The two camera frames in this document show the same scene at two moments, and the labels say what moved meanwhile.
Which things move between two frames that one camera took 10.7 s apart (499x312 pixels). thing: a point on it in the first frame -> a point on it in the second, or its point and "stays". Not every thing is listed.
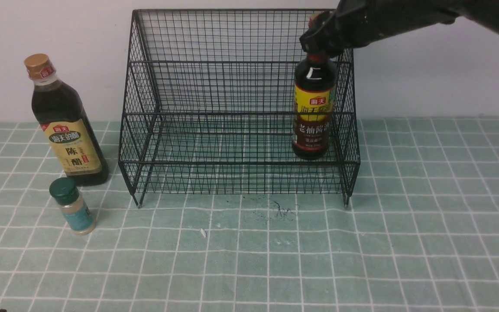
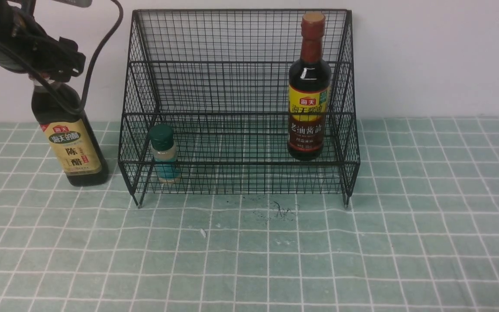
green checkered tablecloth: (437, 222) stays
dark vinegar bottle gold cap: (63, 115) stays
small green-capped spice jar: (73, 206) -> (162, 138)
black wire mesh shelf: (207, 107) stays
